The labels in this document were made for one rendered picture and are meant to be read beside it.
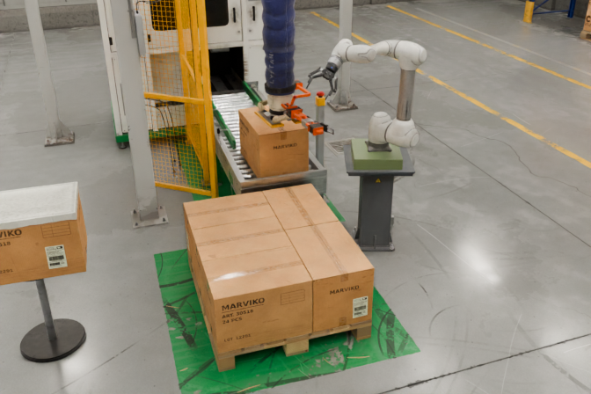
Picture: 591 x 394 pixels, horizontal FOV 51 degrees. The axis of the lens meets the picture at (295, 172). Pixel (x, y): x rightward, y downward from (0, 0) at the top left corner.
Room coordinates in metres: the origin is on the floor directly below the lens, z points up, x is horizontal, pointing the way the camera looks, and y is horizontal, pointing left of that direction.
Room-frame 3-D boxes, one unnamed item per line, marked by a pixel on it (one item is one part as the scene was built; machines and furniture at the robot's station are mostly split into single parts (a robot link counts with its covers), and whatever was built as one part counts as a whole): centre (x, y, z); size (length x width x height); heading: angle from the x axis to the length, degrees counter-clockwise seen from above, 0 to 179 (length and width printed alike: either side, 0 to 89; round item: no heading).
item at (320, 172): (4.28, 0.09, 0.58); 0.70 x 0.03 x 0.06; 107
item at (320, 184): (4.28, 0.09, 0.48); 0.70 x 0.03 x 0.15; 107
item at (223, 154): (5.30, 0.75, 0.50); 2.31 x 0.05 x 0.19; 17
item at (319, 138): (4.97, -0.22, 0.50); 0.07 x 0.07 x 1.00; 17
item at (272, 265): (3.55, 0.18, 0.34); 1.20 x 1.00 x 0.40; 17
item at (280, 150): (4.62, 0.18, 0.75); 0.60 x 0.40 x 0.40; 19
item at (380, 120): (4.26, -0.64, 1.01); 0.18 x 0.16 x 0.22; 47
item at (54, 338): (3.11, 1.58, 0.31); 0.40 x 0.40 x 0.62
